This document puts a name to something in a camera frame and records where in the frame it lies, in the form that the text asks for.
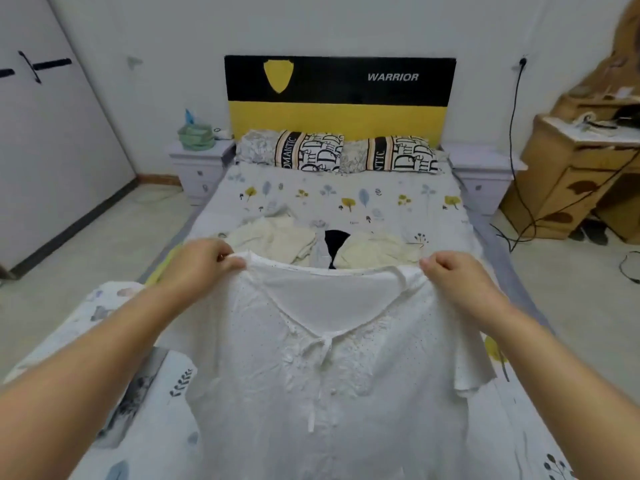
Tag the white wardrobe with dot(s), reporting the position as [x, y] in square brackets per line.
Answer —
[50, 145]

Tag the black yellow headboard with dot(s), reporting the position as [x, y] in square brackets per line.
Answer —
[340, 110]

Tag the black telephone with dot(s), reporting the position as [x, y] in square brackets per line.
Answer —
[628, 117]

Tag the person's right forearm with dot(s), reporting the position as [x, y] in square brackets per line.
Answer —
[570, 395]

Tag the wooden dressing table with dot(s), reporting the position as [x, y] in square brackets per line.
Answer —
[565, 185]

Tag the small white container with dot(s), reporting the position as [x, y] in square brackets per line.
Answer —
[223, 134]

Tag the dark shoe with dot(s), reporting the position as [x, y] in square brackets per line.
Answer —
[598, 233]
[580, 233]

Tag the person's left hand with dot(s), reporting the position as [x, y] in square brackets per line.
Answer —
[200, 270]

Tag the wall socket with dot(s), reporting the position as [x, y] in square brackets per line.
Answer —
[522, 63]

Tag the bed with leaf print bedding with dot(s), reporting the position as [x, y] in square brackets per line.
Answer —
[350, 200]

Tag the small blue bottle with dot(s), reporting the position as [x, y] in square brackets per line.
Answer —
[189, 116]

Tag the white dotted blouse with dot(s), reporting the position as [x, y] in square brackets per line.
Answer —
[330, 395]

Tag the black white patterned pillow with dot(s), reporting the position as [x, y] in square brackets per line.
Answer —
[295, 153]
[395, 155]

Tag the person's left forearm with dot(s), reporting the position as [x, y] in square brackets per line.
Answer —
[80, 385]

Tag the black garment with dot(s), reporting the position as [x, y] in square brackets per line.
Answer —
[337, 247]

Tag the white nightstand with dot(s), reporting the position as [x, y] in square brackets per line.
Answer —
[485, 175]
[200, 175]

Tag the person's right hand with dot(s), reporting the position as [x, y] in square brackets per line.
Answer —
[460, 283]

